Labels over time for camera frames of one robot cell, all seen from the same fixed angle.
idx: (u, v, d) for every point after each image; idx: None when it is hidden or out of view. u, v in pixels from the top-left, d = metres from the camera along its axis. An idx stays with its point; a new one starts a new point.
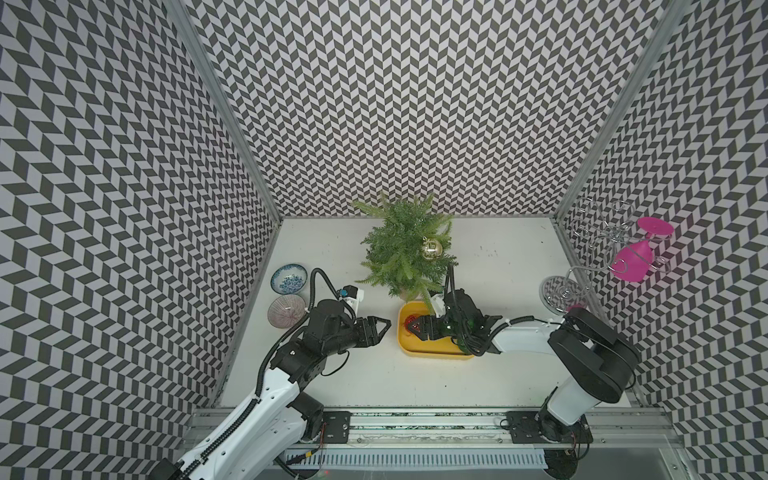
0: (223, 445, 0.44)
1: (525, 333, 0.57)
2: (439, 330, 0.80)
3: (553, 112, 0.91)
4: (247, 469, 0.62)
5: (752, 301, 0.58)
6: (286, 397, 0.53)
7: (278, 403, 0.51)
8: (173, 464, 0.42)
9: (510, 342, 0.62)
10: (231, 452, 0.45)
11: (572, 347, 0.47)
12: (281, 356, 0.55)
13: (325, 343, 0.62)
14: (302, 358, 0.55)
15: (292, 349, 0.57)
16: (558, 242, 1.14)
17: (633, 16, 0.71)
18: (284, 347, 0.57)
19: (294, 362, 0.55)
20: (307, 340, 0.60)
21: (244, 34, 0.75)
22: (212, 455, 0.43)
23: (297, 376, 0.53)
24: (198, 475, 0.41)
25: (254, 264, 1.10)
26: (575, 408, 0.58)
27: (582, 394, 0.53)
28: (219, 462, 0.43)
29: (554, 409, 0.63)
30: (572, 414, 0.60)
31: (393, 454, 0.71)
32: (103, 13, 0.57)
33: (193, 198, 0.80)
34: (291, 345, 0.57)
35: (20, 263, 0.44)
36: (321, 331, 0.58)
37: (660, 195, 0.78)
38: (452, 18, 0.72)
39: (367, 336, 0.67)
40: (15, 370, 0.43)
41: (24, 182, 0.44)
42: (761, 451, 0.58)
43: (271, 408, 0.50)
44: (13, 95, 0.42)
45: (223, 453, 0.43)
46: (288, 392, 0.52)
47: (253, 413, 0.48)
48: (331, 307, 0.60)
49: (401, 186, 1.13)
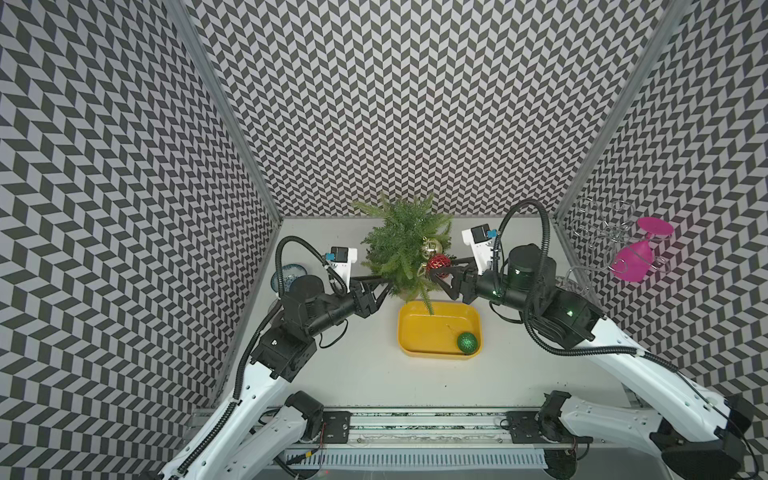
0: (202, 455, 0.41)
1: (660, 386, 0.41)
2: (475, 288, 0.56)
3: (553, 112, 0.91)
4: (249, 465, 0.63)
5: (752, 301, 0.58)
6: (268, 397, 0.47)
7: (262, 401, 0.47)
8: (154, 476, 0.39)
9: (619, 366, 0.44)
10: (211, 463, 0.41)
11: (737, 455, 0.36)
12: (263, 347, 0.49)
13: (309, 326, 0.53)
14: (286, 347, 0.49)
15: (274, 338, 0.50)
16: (558, 242, 1.14)
17: (633, 16, 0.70)
18: (264, 336, 0.50)
19: (277, 352, 0.48)
20: (290, 327, 0.52)
21: (244, 34, 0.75)
22: (191, 466, 0.40)
23: (280, 367, 0.47)
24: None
25: (254, 264, 1.10)
26: (593, 426, 0.57)
27: (630, 438, 0.51)
28: (201, 473, 0.40)
29: (567, 421, 0.62)
30: (584, 429, 0.59)
31: (392, 454, 0.71)
32: (103, 13, 0.57)
33: (193, 198, 0.80)
34: (273, 333, 0.51)
35: (20, 263, 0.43)
36: (301, 317, 0.49)
37: (660, 195, 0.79)
38: (452, 18, 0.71)
39: (364, 305, 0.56)
40: (15, 370, 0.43)
41: (24, 182, 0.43)
42: (761, 452, 0.57)
43: (254, 409, 0.46)
44: (14, 95, 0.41)
45: (203, 463, 0.40)
46: (271, 389, 0.47)
47: (234, 417, 0.43)
48: (307, 291, 0.49)
49: (401, 186, 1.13)
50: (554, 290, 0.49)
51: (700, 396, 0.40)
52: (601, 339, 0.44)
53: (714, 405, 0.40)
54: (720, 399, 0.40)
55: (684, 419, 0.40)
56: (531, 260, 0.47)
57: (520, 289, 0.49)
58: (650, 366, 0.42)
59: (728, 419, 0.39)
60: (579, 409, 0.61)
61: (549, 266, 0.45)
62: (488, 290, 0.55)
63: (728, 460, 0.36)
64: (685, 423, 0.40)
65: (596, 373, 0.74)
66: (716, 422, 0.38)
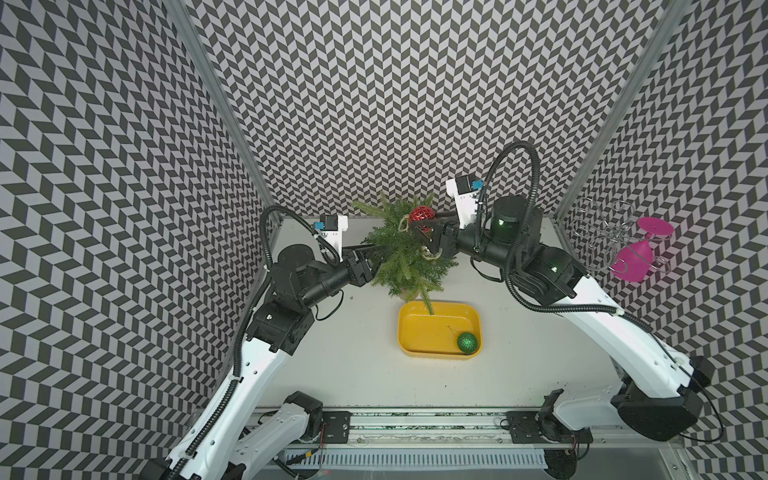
0: (211, 433, 0.39)
1: (630, 347, 0.40)
2: (455, 242, 0.53)
3: (553, 112, 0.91)
4: (261, 449, 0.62)
5: (752, 301, 0.58)
6: (270, 371, 0.46)
7: (263, 376, 0.45)
8: (161, 463, 0.38)
9: (593, 325, 0.43)
10: (221, 440, 0.40)
11: (695, 409, 0.37)
12: (258, 323, 0.47)
13: (303, 296, 0.51)
14: (282, 320, 0.47)
15: (269, 312, 0.48)
16: (558, 241, 1.14)
17: (633, 16, 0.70)
18: (258, 311, 0.48)
19: (273, 326, 0.46)
20: (283, 298, 0.50)
21: (244, 34, 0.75)
22: (200, 447, 0.38)
23: (279, 341, 0.45)
24: (191, 471, 0.37)
25: (253, 263, 1.10)
26: (585, 416, 0.57)
27: (611, 413, 0.50)
28: (211, 453, 0.39)
29: (561, 414, 0.62)
30: (580, 420, 0.59)
31: (392, 454, 0.71)
32: (103, 13, 0.57)
33: (193, 198, 0.80)
34: (267, 309, 0.48)
35: (20, 263, 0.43)
36: (294, 287, 0.47)
37: (660, 195, 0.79)
38: (452, 18, 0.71)
39: (359, 274, 0.55)
40: (14, 370, 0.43)
41: (23, 182, 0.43)
42: (761, 452, 0.57)
43: (257, 385, 0.44)
44: (14, 95, 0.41)
45: (213, 442, 0.39)
46: (274, 362, 0.45)
47: (236, 397, 0.42)
48: (296, 260, 0.46)
49: (401, 186, 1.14)
50: (537, 246, 0.46)
51: (667, 355, 0.40)
52: (583, 296, 0.42)
53: (680, 365, 0.40)
54: (687, 359, 0.40)
55: (649, 380, 0.41)
56: (515, 210, 0.43)
57: (501, 243, 0.46)
58: (628, 328, 0.41)
59: (690, 378, 0.39)
60: (566, 398, 0.63)
61: (534, 219, 0.41)
62: (470, 245, 0.51)
63: (686, 415, 0.37)
64: (649, 383, 0.41)
65: (585, 364, 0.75)
66: (679, 381, 0.39)
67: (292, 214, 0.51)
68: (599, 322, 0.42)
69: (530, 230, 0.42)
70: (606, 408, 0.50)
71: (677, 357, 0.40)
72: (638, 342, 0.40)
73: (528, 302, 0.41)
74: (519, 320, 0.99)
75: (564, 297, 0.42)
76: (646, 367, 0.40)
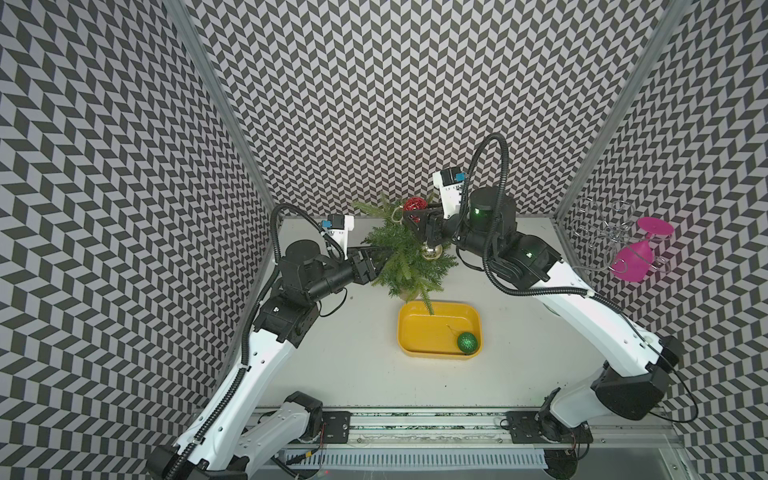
0: (219, 420, 0.40)
1: (599, 326, 0.42)
2: (442, 234, 0.57)
3: (553, 112, 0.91)
4: (262, 445, 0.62)
5: (752, 301, 0.58)
6: (278, 359, 0.47)
7: (271, 365, 0.46)
8: (168, 449, 0.38)
9: (567, 307, 0.45)
10: (229, 427, 0.41)
11: (663, 386, 0.38)
12: (265, 316, 0.48)
13: (310, 290, 0.53)
14: (288, 312, 0.48)
15: (276, 305, 0.49)
16: (558, 242, 1.14)
17: (633, 16, 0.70)
18: (266, 304, 0.49)
19: (280, 319, 0.48)
20: (290, 293, 0.52)
21: (244, 34, 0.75)
22: (207, 433, 0.39)
23: (286, 332, 0.46)
24: (198, 456, 0.38)
25: (253, 264, 1.09)
26: (575, 409, 0.58)
27: (596, 402, 0.51)
28: (219, 439, 0.39)
29: (558, 411, 0.62)
30: (574, 417, 0.60)
31: (393, 455, 0.71)
32: (103, 13, 0.57)
33: (193, 198, 0.80)
34: (274, 301, 0.50)
35: (20, 263, 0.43)
36: (301, 280, 0.49)
37: (660, 195, 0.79)
38: (452, 18, 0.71)
39: (363, 272, 0.56)
40: (15, 370, 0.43)
41: (24, 182, 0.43)
42: (761, 452, 0.57)
43: (265, 374, 0.45)
44: (13, 95, 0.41)
45: (221, 428, 0.40)
46: (280, 353, 0.47)
47: (243, 386, 0.42)
48: (304, 253, 0.48)
49: (401, 186, 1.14)
50: (514, 235, 0.49)
51: (634, 332, 0.42)
52: (557, 279, 0.44)
53: (648, 343, 0.41)
54: (655, 338, 0.42)
55: (619, 357, 0.42)
56: (489, 199, 0.46)
57: (478, 232, 0.51)
58: (597, 305, 0.43)
59: (659, 356, 0.41)
60: (562, 395, 0.63)
61: (507, 207, 0.44)
62: (452, 233, 0.55)
63: (654, 392, 0.39)
64: (621, 360, 0.42)
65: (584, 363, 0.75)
66: (647, 359, 0.40)
67: (298, 211, 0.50)
68: (571, 303, 0.44)
69: (504, 217, 0.45)
70: (590, 398, 0.52)
71: (644, 334, 0.42)
72: (608, 321, 0.42)
73: (508, 287, 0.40)
74: (520, 319, 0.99)
75: (538, 281, 0.45)
76: (616, 346, 0.42)
